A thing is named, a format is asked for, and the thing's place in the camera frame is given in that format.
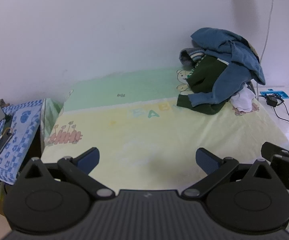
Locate white shirt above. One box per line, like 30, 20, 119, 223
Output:
229, 85, 256, 113

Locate black charger with cable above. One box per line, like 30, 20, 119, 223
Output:
259, 94, 289, 124

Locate blue knit sweater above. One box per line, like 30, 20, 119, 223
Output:
188, 27, 266, 107

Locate white wall cable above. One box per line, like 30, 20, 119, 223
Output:
257, 0, 275, 95

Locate dark green sweater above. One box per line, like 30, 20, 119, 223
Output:
176, 55, 228, 115

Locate pale green cloth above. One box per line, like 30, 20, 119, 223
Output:
41, 97, 65, 145

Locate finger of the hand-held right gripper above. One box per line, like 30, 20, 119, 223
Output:
261, 142, 289, 162

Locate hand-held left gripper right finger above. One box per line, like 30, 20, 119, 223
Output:
181, 148, 276, 201

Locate blue floral cloth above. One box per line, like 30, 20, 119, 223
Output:
0, 99, 45, 182

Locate grey striped knit garment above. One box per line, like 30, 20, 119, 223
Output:
179, 47, 206, 67

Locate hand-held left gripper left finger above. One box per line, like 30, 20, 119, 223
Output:
18, 147, 115, 201

